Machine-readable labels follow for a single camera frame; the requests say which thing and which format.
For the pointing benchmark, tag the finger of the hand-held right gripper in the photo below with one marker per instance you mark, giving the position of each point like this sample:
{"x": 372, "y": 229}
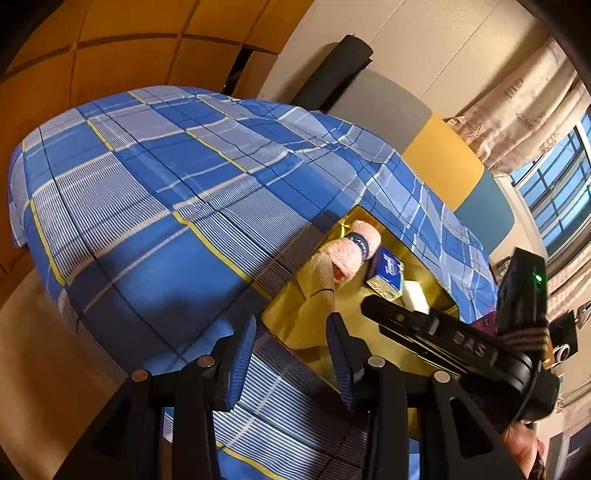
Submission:
{"x": 397, "y": 314}

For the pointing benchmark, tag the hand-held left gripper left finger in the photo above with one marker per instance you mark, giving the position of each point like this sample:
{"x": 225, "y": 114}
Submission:
{"x": 240, "y": 364}

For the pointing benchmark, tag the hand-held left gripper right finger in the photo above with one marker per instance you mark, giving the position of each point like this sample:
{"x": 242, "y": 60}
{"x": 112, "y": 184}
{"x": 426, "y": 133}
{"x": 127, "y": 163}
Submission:
{"x": 341, "y": 364}

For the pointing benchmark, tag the white towel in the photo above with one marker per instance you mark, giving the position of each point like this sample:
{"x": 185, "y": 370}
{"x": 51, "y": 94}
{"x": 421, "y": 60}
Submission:
{"x": 415, "y": 295}

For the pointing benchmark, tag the blue tissue packet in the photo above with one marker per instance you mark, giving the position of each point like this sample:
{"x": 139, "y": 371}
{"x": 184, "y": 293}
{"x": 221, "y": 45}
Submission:
{"x": 383, "y": 272}

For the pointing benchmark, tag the gold tin box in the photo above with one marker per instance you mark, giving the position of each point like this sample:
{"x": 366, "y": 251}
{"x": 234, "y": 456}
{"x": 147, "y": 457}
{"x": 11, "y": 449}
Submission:
{"x": 304, "y": 318}

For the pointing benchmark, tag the cream cloth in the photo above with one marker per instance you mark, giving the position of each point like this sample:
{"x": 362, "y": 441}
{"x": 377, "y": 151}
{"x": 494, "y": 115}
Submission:
{"x": 323, "y": 277}

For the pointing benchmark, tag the person's right hand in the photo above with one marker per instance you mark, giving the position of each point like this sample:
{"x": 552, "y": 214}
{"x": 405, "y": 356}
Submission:
{"x": 526, "y": 450}

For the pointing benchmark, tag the purple carton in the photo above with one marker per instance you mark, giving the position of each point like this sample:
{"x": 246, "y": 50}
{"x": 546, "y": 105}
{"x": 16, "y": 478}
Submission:
{"x": 487, "y": 325}

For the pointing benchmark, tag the beige patterned curtain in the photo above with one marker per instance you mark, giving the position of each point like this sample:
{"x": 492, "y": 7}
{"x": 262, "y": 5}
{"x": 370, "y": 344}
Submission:
{"x": 572, "y": 281}
{"x": 517, "y": 120}

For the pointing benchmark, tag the grey yellow blue headboard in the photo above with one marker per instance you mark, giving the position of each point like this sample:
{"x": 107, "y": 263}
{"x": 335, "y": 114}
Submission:
{"x": 443, "y": 161}

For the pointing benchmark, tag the blue plaid bed sheet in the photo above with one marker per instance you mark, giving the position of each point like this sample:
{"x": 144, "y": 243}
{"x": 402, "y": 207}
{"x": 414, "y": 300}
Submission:
{"x": 161, "y": 207}

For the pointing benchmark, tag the barred window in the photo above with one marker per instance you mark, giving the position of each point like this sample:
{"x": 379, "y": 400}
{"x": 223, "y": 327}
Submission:
{"x": 563, "y": 194}

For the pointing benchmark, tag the black rolled mat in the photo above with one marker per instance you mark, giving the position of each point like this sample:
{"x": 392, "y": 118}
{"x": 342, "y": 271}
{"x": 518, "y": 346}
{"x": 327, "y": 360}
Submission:
{"x": 332, "y": 74}

